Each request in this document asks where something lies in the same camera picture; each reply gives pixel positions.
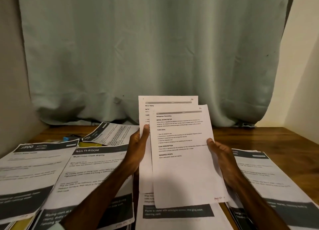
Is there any person's left hand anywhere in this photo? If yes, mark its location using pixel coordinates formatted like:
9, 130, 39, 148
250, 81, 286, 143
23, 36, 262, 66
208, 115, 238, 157
121, 124, 151, 176

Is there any person's right hand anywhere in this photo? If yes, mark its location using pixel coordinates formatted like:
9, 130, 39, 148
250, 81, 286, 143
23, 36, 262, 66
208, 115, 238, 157
207, 139, 246, 189

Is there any single sheet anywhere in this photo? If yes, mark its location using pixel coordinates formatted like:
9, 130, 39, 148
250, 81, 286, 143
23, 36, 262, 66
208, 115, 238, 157
82, 122, 141, 147

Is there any Wipe Wall Tiles paper stack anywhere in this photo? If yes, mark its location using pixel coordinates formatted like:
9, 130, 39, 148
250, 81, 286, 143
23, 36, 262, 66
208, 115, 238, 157
225, 149, 319, 230

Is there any wash baby bottle paper stack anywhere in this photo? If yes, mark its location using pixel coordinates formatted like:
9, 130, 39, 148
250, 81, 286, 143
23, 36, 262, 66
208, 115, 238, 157
0, 140, 80, 225

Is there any yellow patterned folder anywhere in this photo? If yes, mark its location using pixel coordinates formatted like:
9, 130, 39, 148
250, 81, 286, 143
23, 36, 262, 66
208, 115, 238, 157
6, 213, 38, 230

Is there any person's left forearm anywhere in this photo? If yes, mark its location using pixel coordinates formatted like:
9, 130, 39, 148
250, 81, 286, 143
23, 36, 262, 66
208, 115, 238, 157
50, 165, 133, 230

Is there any person's right forearm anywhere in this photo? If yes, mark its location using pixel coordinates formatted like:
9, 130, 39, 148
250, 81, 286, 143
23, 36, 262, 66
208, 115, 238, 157
229, 180, 291, 230

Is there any pale green curtain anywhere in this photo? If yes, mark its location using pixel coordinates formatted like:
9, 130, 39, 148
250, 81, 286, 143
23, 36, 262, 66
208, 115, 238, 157
16, 0, 295, 128

